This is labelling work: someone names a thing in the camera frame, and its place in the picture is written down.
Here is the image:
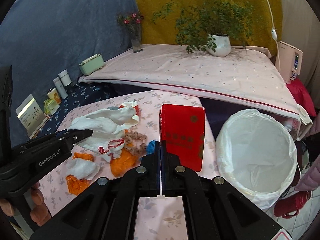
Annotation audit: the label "white power cable switch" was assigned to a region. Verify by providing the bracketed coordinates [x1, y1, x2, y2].
[266, 0, 281, 72]

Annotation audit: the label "dark blue floral cloth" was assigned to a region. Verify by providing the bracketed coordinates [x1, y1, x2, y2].
[37, 83, 151, 138]

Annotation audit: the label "yellow hanging blanket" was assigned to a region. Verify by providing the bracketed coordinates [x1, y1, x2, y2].
[136, 0, 283, 54]

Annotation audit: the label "red cushion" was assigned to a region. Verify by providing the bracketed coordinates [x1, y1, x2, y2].
[286, 78, 317, 118]

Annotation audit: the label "pink padded table cover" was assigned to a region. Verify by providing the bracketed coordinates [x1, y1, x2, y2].
[79, 44, 300, 120]

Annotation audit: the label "blue hanging blanket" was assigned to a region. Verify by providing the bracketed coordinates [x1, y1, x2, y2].
[1, 0, 137, 146]

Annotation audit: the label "white card box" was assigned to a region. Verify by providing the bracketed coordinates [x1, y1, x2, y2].
[15, 94, 49, 139]

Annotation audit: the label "person's left hand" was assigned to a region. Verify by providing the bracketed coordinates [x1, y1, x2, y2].
[0, 181, 52, 227]

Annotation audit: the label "blue measuring tape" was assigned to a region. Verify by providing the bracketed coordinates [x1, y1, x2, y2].
[146, 140, 156, 154]

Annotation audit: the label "white socks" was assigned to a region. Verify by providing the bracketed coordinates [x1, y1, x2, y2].
[68, 108, 135, 163]

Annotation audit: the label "white cosmetic jar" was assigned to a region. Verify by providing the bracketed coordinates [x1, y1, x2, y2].
[59, 69, 72, 87]

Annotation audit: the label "orange wrapper piece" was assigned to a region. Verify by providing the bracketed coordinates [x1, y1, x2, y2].
[66, 152, 94, 196]

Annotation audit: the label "red box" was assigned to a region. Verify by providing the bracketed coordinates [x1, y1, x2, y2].
[159, 104, 206, 172]

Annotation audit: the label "glass vase red flowers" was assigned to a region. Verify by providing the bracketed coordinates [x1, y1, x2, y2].
[117, 11, 144, 53]

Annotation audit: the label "red white baby shoe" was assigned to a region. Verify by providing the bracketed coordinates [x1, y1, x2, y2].
[119, 101, 140, 126]

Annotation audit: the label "white glass blender jug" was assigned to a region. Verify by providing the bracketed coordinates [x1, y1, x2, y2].
[282, 104, 313, 141]

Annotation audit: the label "beige spotted scrunchie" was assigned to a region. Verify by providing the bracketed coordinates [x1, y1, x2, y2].
[123, 130, 148, 157]

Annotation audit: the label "small green white box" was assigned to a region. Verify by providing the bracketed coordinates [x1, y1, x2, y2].
[44, 99, 59, 115]

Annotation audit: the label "small yellow box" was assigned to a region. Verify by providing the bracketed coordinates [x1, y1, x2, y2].
[47, 88, 61, 105]

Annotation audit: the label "mint green tissue box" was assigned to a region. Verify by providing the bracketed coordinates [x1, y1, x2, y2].
[79, 54, 104, 76]

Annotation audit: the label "white lined trash bin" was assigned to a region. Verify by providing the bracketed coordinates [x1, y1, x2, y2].
[216, 109, 297, 210]

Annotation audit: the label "red thermos bottle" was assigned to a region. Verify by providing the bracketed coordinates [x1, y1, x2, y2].
[273, 191, 311, 219]

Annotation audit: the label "white cosmetic tube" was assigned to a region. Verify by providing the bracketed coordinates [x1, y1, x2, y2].
[53, 77, 68, 100]

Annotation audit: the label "pink down jacket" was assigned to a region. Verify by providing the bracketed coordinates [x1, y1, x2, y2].
[295, 113, 319, 191]

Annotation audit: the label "pink water dispenser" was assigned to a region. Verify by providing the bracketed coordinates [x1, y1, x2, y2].
[276, 41, 303, 83]

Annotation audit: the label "green plant white pot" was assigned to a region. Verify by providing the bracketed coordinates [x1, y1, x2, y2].
[151, 0, 253, 54]

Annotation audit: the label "white tissue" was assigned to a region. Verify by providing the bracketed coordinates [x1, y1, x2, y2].
[66, 158, 100, 180]

